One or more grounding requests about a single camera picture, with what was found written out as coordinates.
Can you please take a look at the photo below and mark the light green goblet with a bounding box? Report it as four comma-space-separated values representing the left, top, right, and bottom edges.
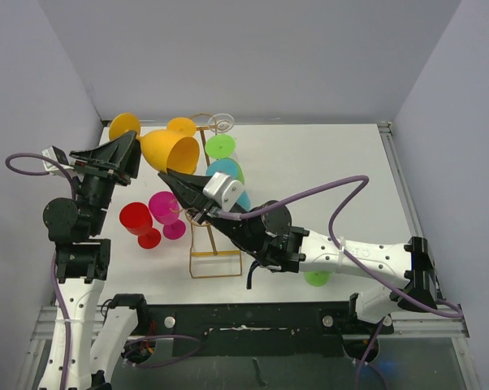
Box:
205, 134, 245, 184

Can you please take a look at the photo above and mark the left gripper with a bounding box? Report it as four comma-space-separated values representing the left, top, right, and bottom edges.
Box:
71, 130, 143, 234

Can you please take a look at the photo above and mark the gold wire glass rack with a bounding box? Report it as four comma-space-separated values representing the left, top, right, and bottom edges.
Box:
185, 113, 243, 280

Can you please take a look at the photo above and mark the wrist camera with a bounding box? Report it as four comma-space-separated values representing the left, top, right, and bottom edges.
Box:
202, 172, 245, 212
41, 145, 76, 178

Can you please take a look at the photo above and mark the orange goblet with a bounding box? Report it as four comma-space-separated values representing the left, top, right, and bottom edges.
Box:
167, 117, 197, 137
109, 112, 201, 175

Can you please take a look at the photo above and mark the red goblet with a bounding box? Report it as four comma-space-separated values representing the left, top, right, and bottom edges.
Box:
119, 202, 162, 249

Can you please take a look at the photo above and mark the cyan goblet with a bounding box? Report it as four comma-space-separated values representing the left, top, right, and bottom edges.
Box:
206, 158, 251, 211

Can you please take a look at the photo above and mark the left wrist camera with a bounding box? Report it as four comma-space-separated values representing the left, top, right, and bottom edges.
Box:
41, 145, 76, 178

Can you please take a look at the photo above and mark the green goblet front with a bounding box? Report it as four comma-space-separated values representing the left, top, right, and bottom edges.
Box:
304, 271, 331, 288

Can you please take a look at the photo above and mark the clear wine glass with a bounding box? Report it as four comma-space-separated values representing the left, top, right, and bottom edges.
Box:
205, 113, 236, 159

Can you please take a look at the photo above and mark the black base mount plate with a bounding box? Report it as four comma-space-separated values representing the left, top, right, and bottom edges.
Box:
135, 302, 376, 358

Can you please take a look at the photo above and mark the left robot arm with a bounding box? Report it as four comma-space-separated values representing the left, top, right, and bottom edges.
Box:
38, 131, 151, 389

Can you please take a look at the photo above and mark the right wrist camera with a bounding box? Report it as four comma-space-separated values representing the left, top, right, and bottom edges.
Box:
202, 172, 245, 212

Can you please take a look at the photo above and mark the magenta goblet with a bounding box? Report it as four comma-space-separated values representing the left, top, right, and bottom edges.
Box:
148, 191, 186, 240

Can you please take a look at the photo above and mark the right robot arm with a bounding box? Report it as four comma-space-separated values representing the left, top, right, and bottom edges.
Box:
158, 170, 439, 332

